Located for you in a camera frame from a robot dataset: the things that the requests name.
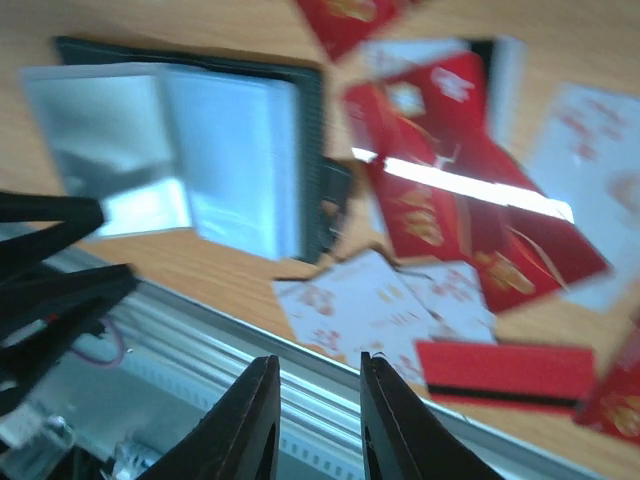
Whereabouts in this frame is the red VIP card centre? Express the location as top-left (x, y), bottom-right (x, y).
top-left (296, 0), bottom-right (420, 62)

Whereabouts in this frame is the red card centre pile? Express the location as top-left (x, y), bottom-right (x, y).
top-left (343, 51), bottom-right (609, 313)

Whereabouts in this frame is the red card magnetic stripe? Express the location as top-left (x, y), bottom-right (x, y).
top-left (416, 341), bottom-right (596, 414)

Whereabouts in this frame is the white card upper pile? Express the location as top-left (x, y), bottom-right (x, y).
top-left (526, 84), bottom-right (639, 311)

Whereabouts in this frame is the white card lower middle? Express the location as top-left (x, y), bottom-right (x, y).
top-left (397, 261), bottom-right (496, 344)

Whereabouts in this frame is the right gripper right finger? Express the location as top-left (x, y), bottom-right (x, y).
top-left (360, 352), bottom-right (501, 480)

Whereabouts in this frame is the grey slotted cable duct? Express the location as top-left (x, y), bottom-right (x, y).
top-left (103, 432), bottom-right (365, 480)

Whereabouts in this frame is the red VIP card column lower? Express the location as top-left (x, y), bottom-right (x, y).
top-left (573, 321), bottom-right (640, 446)

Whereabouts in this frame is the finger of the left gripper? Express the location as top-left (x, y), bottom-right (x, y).
top-left (1, 191), bottom-right (105, 273)
top-left (1, 264), bottom-right (138, 415)

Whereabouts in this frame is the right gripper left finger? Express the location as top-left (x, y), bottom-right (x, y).
top-left (141, 355), bottom-right (281, 480)

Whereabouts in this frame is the black leather card holder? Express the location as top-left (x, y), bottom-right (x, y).
top-left (21, 36), bottom-right (352, 264)

